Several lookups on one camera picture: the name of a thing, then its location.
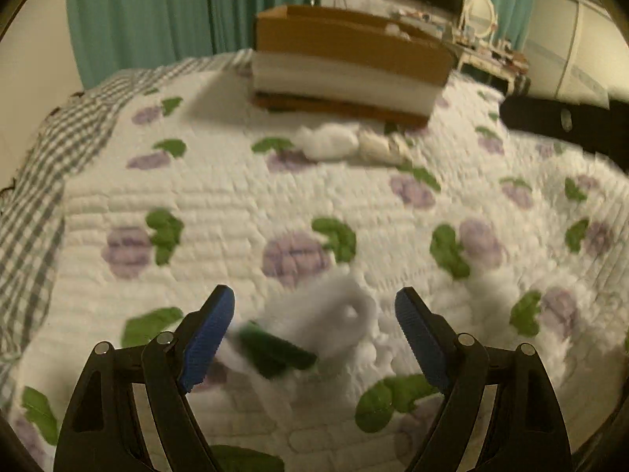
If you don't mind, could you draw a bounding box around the grey checkered bed sheet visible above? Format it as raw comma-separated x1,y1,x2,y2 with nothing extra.
1,49,253,411

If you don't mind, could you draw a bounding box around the white wardrobe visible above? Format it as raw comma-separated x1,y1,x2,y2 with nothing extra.
524,0,628,108

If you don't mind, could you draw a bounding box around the floral white quilt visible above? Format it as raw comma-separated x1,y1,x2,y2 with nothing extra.
9,69,628,471

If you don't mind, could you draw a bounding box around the white green sock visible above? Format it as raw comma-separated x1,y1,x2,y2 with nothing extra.
217,274,376,428

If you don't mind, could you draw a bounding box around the oval vanity mirror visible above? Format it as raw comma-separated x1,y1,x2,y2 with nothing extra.
462,0,498,41

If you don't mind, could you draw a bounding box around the large green curtain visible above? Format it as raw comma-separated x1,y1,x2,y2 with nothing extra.
66,0,321,89

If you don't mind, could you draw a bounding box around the white cotton ball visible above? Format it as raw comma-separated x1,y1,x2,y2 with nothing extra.
293,123,359,162

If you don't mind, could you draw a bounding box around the cream cloth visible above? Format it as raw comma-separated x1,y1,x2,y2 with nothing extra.
357,130,413,166

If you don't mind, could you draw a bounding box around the grey white cloth bundle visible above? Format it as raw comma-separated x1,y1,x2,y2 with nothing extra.
385,22,412,41

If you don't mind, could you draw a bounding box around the white dressing table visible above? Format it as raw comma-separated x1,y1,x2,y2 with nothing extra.
447,42,531,96

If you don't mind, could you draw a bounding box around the brown cardboard box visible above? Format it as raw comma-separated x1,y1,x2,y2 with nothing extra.
252,6,456,127

